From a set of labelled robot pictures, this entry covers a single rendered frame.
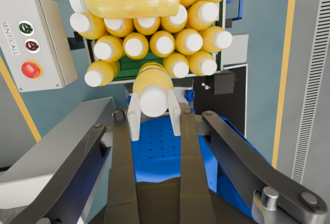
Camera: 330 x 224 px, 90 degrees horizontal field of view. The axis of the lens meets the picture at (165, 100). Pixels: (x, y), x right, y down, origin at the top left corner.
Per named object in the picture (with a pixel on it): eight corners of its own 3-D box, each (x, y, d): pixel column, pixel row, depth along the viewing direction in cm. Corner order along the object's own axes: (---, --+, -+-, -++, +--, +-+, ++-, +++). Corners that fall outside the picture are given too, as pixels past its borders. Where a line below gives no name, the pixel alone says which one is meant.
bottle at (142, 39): (142, 59, 58) (139, 68, 41) (124, 47, 57) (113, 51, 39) (153, 41, 57) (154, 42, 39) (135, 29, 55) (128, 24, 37)
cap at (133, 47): (137, 58, 40) (136, 59, 39) (123, 49, 39) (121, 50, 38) (145, 44, 39) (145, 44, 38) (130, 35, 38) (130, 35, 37)
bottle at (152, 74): (168, 87, 42) (181, 119, 24) (141, 91, 42) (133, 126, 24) (164, 59, 40) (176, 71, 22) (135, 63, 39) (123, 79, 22)
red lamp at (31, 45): (29, 51, 36) (25, 51, 35) (25, 41, 35) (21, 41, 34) (40, 50, 36) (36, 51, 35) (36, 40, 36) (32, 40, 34)
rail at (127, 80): (99, 83, 55) (96, 85, 52) (98, 80, 55) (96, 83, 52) (217, 71, 57) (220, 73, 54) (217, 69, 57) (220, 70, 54)
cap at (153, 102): (169, 110, 24) (170, 115, 22) (142, 114, 24) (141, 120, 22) (165, 84, 23) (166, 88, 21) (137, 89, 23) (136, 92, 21)
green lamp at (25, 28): (23, 34, 35) (19, 34, 34) (19, 23, 34) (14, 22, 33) (34, 33, 35) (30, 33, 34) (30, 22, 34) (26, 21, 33)
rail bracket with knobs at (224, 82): (199, 87, 64) (207, 96, 54) (199, 69, 61) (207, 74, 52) (224, 85, 64) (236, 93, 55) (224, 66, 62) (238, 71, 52)
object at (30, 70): (27, 78, 38) (23, 79, 37) (21, 62, 37) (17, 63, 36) (43, 76, 38) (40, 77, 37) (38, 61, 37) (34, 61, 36)
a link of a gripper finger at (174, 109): (172, 109, 15) (180, 108, 15) (166, 88, 22) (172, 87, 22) (174, 136, 16) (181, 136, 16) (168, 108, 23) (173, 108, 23)
